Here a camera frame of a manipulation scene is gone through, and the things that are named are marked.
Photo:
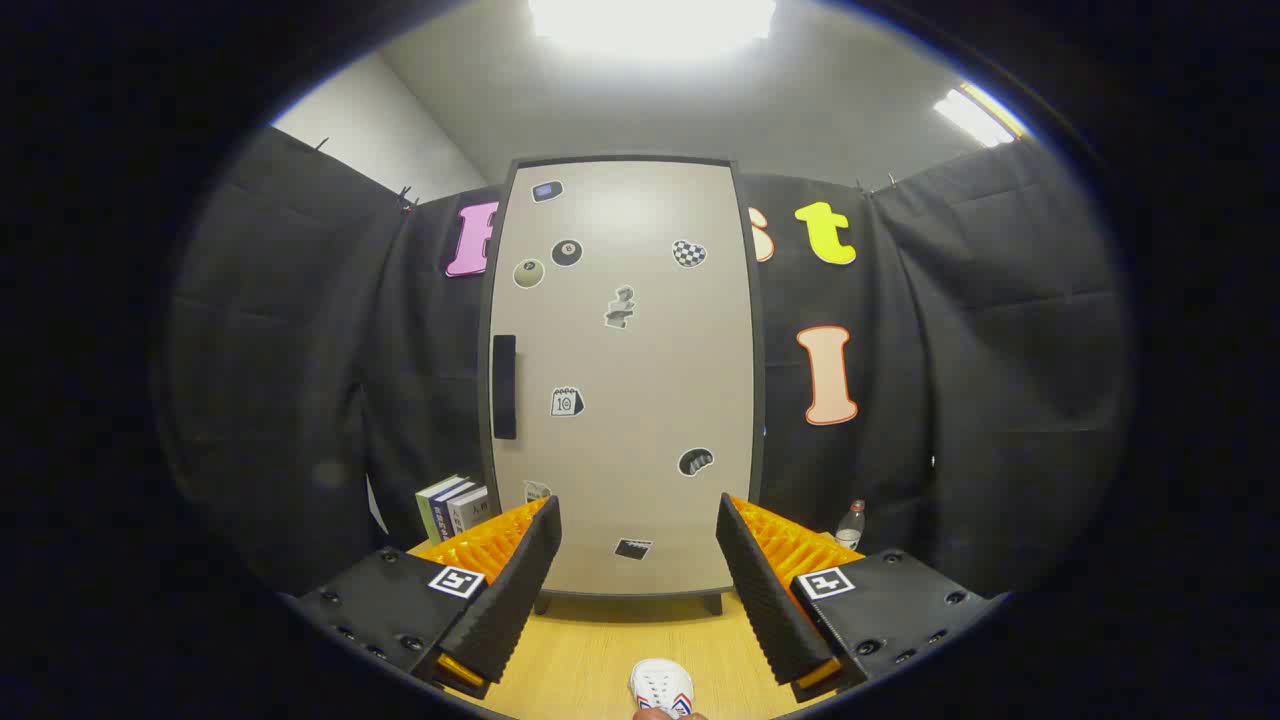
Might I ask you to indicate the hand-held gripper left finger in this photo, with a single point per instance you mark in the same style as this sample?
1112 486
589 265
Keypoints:
515 590

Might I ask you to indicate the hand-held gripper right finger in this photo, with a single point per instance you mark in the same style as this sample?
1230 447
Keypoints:
765 590

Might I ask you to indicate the white shoe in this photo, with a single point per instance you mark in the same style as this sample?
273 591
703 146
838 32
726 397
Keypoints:
660 685

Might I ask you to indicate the dark grey shoe cabinet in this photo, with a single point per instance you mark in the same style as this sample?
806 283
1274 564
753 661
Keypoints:
760 420

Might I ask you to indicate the beige shoe cabinet door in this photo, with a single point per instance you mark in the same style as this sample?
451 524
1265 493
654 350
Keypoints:
640 350

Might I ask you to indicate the blue book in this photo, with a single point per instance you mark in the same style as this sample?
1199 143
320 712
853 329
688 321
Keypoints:
450 510

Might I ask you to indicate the clear plastic bottle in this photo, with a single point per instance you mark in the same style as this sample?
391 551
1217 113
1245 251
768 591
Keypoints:
851 525

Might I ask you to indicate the green book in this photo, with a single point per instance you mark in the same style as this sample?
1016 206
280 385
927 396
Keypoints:
432 505

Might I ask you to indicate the black backdrop cloth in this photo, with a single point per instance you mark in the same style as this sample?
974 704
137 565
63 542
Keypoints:
300 350

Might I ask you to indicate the ceiling light panel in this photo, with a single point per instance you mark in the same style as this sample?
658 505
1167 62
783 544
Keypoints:
975 115
650 22

